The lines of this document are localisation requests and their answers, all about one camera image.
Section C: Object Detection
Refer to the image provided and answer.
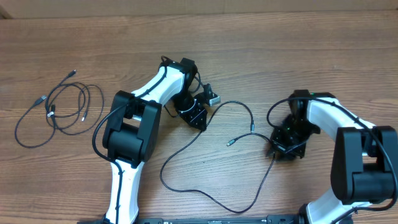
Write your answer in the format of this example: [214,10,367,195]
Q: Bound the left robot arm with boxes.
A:
[102,57,207,223]

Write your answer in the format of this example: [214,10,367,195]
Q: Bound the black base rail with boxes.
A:
[134,215,305,224]

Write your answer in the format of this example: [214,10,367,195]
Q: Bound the thin black USB cable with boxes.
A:
[45,81,105,136]

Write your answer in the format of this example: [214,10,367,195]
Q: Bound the black USB-A cable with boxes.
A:
[159,100,277,215]

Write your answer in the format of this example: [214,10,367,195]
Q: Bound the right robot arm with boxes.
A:
[271,90,397,223]

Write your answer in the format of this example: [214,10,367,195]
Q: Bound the short black USB cable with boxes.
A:
[14,70,86,149]

